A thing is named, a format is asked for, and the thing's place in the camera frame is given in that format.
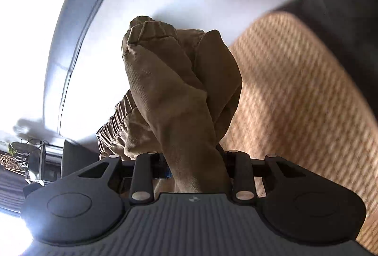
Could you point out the brown cargo pants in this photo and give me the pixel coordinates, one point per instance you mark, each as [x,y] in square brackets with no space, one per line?
[165,90]

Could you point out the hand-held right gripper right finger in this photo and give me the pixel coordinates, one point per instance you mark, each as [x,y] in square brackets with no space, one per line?
[239,173]

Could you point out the brown woven seat mat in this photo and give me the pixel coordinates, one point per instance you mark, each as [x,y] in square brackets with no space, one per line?
[295,96]

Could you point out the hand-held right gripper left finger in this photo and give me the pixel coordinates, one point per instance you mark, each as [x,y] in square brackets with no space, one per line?
[144,173]

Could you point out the black metal rack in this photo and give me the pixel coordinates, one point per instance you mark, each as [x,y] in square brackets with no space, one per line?
[42,161]

